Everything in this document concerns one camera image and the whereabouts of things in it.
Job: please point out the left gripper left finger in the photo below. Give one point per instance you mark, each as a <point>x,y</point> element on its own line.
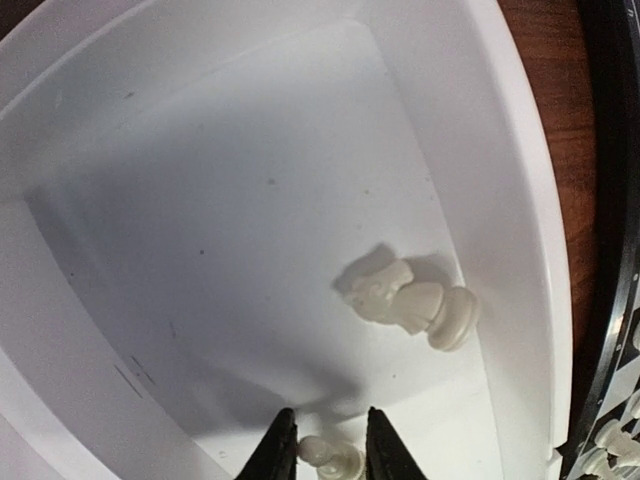
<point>275,457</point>

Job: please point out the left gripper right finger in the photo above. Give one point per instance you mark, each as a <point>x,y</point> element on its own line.
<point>387,458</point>

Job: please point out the white pawn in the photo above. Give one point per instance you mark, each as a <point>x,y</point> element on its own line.
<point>332,461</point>

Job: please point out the black white chess board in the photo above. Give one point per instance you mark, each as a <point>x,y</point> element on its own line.
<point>606,371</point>

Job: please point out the white plastic compartment tray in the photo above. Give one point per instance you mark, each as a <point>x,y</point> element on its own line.
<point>182,181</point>

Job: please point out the white knight in tray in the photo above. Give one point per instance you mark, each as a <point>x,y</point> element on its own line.
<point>412,293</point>

